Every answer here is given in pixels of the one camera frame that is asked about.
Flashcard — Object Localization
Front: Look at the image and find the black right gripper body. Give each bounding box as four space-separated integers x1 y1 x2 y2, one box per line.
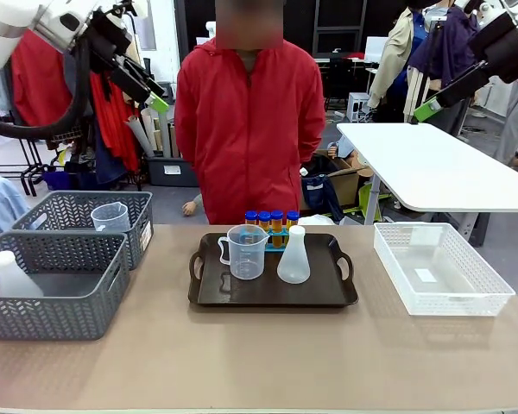
468 12 518 85

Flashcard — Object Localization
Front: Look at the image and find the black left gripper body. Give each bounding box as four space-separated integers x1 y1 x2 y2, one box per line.
84 10 133 74

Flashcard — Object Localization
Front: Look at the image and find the clear plastic measuring cup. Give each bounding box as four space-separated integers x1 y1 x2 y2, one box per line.
218 223 270 280
90 201 132 234

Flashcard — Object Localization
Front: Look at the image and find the translucent white conical flask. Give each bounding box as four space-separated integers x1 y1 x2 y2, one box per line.
0 250 45 298
276 225 312 285

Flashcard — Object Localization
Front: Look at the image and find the figure in purple jacket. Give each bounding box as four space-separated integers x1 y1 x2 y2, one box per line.
409 3 480 135

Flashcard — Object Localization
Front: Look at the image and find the white paper roll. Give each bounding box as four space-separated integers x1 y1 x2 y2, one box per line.
124 115 155 159
140 107 161 152

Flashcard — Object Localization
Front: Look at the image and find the hanging red garment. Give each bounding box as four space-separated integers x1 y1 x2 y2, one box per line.
10 29 74 126
89 71 142 173

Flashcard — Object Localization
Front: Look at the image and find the grey garment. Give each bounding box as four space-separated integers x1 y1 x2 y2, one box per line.
496 72 518 165

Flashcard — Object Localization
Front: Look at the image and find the figure in beige coat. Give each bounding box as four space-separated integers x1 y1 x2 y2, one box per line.
368 6 428 124

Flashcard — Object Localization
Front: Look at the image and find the white table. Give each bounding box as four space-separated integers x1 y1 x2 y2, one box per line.
336 122 518 248

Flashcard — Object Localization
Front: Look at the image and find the dark blue garment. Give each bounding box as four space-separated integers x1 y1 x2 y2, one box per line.
93 124 129 189

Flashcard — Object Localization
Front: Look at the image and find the white monitor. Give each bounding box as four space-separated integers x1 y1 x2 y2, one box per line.
364 36 389 64

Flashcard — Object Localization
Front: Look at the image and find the white computer case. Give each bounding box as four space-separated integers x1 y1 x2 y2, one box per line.
347 91 370 123

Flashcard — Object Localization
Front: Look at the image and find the grey storage box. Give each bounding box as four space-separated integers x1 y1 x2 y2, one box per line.
146 155 199 187

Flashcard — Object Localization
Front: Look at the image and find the person in red jacket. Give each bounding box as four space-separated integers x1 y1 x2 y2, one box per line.
174 0 327 226

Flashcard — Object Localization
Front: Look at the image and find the grey woven plastic basket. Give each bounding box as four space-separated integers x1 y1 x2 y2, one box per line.
0 231 131 342
10 190 155 272

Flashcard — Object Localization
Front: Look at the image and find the beige mannequin hand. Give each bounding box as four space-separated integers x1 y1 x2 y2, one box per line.
181 193 204 216

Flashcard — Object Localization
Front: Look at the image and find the green plastic object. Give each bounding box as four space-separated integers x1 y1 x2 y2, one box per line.
357 184 392 213

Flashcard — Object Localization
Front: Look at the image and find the black clothes rack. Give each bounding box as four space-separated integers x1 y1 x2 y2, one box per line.
0 137 44 198

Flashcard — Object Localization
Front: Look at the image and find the brown cardboard box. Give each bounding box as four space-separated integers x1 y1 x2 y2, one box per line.
314 148 375 210

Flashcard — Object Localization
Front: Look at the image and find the dark blue bag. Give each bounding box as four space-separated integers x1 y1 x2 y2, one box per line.
300 170 344 223

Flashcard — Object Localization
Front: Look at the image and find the light blue shirt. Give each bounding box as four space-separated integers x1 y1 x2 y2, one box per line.
0 167 30 245

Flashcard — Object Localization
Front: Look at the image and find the white plastic bag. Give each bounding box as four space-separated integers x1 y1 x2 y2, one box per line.
300 214 336 226

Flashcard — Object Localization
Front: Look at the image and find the white perforated plastic basket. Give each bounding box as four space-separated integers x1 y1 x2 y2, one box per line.
373 222 517 317

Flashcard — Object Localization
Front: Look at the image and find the blue test tube rack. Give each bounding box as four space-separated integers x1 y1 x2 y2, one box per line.
240 228 291 253

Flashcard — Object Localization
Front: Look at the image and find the black plastic serving tray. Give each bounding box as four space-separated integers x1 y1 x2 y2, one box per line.
187 232 359 308

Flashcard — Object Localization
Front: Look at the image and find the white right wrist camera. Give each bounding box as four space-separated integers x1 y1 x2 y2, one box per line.
455 0 513 29

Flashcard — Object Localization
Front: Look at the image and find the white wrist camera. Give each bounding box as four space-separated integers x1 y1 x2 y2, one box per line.
455 0 513 29
34 0 150 55

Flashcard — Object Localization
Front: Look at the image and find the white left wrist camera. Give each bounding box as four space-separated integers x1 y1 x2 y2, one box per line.
34 0 150 55

